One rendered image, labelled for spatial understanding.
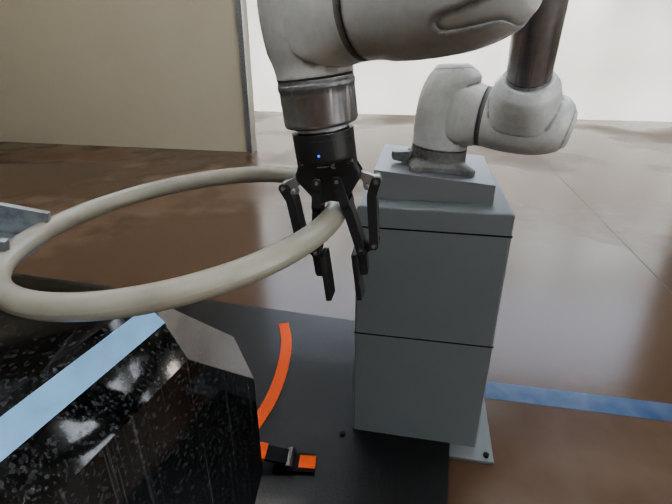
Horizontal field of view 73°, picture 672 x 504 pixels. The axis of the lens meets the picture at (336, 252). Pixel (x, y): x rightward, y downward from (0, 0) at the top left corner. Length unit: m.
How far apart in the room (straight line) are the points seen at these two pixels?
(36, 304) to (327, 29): 0.39
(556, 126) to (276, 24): 0.84
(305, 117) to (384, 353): 1.00
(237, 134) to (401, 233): 4.66
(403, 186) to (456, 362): 0.54
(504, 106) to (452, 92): 0.14
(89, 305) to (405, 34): 0.39
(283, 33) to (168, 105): 5.59
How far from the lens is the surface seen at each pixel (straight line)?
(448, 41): 0.45
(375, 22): 0.46
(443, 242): 1.23
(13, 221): 0.85
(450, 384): 1.47
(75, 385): 0.68
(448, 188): 1.25
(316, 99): 0.52
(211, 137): 5.91
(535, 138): 1.23
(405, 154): 1.33
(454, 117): 1.25
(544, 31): 1.10
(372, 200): 0.57
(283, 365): 1.88
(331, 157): 0.54
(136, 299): 0.48
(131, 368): 0.72
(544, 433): 1.78
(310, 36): 0.50
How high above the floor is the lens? 1.18
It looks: 24 degrees down
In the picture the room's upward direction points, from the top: straight up
